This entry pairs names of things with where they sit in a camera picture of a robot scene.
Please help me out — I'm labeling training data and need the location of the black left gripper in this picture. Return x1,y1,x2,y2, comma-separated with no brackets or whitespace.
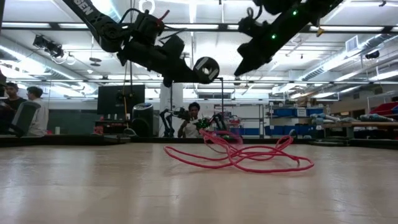
117,34,205,88

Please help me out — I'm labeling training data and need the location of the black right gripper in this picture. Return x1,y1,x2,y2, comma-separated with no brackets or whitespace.
233,16,290,77

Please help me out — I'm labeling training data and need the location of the red cord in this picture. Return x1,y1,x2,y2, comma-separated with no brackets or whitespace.
162,128,315,174

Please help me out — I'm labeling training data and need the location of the person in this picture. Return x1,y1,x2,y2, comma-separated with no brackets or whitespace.
177,101,206,139
25,86,50,137
0,81,28,136

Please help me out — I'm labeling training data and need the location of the shelf with blue bins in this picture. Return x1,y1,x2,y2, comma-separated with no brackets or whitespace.
267,105,326,138

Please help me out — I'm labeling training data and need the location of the black monitor screen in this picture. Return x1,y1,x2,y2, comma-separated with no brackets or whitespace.
96,84,146,116

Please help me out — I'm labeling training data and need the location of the white ceiling air vent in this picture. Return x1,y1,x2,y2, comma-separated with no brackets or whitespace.
345,35,361,54

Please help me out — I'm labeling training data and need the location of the wooden workbench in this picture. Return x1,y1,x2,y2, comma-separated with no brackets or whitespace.
322,120,398,140

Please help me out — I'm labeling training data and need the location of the red storage bin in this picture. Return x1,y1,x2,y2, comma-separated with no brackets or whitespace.
369,101,398,116

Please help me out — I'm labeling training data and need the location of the overhead light bar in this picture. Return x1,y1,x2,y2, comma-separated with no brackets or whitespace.
0,21,398,35

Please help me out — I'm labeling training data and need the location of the background black rig frame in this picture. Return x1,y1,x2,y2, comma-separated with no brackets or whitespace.
169,75,224,138

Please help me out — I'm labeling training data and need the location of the red cable plug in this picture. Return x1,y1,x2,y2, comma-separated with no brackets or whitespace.
157,9,171,22

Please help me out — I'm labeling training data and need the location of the thin yellow hanging cable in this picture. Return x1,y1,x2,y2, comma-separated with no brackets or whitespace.
122,62,131,129

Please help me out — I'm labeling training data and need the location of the black ceiling camera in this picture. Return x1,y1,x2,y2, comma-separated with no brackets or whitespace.
364,49,381,60
32,34,65,59

